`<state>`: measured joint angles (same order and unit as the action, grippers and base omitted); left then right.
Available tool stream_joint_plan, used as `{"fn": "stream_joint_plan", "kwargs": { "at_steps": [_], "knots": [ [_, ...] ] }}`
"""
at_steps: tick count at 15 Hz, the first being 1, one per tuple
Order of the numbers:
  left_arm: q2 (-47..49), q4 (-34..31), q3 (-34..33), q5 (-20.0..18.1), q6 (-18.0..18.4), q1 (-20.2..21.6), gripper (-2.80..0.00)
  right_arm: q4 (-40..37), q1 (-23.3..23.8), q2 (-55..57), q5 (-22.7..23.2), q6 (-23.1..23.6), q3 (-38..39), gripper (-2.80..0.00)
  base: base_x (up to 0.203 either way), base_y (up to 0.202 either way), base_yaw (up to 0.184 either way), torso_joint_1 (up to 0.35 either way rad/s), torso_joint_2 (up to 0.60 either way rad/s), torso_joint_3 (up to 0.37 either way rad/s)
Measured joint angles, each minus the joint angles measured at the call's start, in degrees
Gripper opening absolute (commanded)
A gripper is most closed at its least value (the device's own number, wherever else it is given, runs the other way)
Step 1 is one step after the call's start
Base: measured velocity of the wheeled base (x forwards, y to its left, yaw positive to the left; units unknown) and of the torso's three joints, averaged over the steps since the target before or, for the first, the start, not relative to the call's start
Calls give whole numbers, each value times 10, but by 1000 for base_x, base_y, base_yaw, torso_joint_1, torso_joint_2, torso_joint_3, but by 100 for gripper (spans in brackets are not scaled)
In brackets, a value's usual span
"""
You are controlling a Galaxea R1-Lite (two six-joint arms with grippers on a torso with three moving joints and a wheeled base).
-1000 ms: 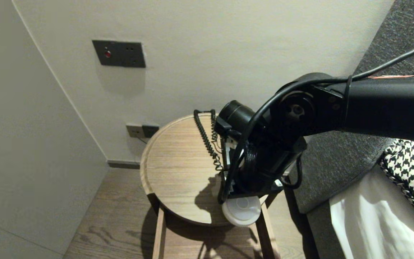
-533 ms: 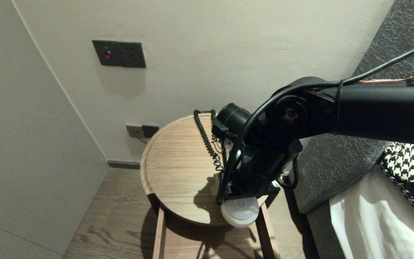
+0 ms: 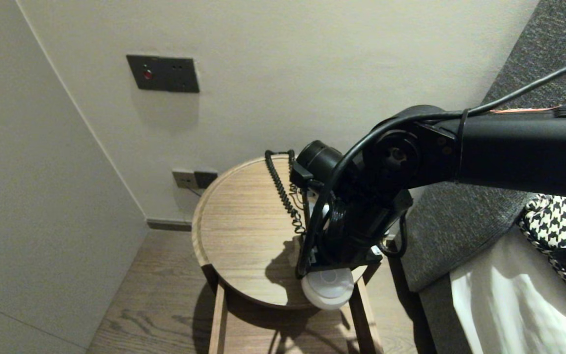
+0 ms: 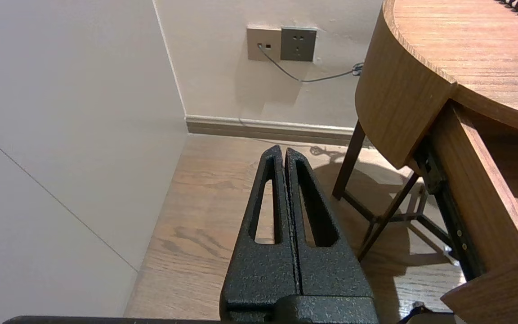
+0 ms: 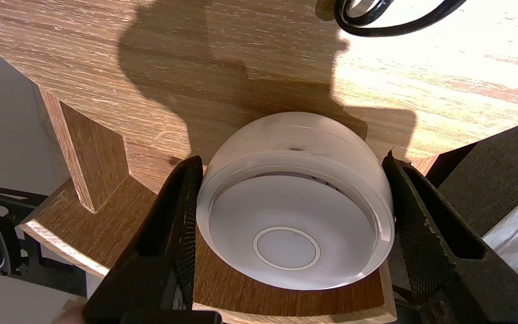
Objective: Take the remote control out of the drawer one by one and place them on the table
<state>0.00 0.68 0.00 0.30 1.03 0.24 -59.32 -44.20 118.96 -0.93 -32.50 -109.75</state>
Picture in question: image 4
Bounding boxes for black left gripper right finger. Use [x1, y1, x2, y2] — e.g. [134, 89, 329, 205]
[285, 147, 382, 322]

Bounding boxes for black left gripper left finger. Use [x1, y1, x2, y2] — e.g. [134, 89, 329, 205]
[219, 144, 299, 322]

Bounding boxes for curved wooden nightstand drawer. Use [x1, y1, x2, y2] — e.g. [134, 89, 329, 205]
[429, 100, 518, 324]

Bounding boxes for dark metal nightstand legs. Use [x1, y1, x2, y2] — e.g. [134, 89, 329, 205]
[332, 121, 461, 262]

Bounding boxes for dark skirting board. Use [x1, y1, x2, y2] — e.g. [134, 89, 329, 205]
[186, 115, 364, 147]

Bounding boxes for round wooden nightstand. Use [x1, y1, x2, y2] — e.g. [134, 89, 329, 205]
[354, 0, 518, 171]

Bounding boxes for black drawer slide rail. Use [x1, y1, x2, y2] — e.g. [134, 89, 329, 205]
[413, 136, 487, 283]

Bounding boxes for grey phone line cable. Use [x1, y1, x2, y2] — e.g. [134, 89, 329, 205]
[257, 44, 364, 83]

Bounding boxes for beige wall socket plate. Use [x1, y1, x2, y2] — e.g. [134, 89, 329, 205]
[246, 26, 282, 62]

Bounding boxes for black wall socket plate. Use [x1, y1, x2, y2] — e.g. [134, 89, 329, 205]
[280, 27, 318, 63]

